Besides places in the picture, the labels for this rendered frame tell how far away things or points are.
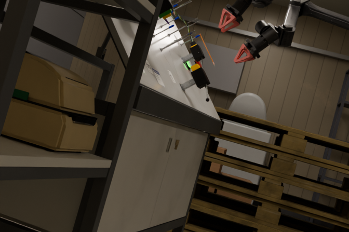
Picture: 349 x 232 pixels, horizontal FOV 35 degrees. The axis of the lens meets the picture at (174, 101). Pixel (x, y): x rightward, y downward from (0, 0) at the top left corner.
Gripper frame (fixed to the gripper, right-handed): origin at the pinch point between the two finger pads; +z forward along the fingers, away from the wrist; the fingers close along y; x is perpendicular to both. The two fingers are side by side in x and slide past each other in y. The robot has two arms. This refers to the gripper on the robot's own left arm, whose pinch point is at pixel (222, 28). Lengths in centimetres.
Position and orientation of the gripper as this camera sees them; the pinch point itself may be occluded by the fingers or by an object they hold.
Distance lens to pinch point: 240.5
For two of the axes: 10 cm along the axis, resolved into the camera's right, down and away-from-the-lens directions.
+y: -2.8, -1.9, -9.4
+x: 7.2, 6.1, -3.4
